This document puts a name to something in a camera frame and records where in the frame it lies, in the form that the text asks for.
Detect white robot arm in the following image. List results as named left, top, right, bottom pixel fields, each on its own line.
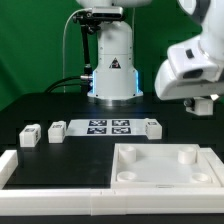
left=76, top=0, right=224, bottom=102

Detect black camera stand pole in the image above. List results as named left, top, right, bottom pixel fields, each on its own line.
left=73, top=11, right=96, bottom=93

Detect black cables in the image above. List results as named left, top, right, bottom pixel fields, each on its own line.
left=43, top=75, right=84, bottom=94

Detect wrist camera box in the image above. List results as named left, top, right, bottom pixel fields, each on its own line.
left=168, top=36, right=219, bottom=82

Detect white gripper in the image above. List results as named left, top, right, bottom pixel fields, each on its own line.
left=155, top=60, right=224, bottom=100

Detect white sheet with markers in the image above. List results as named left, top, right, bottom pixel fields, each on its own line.
left=66, top=119, right=145, bottom=136

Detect white cable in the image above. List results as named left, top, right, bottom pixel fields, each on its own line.
left=62, top=9, right=88, bottom=94

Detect white U-shaped fence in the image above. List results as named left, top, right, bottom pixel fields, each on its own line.
left=0, top=150, right=224, bottom=216

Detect white square tabletop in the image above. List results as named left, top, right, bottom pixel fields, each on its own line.
left=111, top=143, right=224, bottom=189

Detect black camera on stand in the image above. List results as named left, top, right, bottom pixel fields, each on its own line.
left=87, top=6, right=123, bottom=21

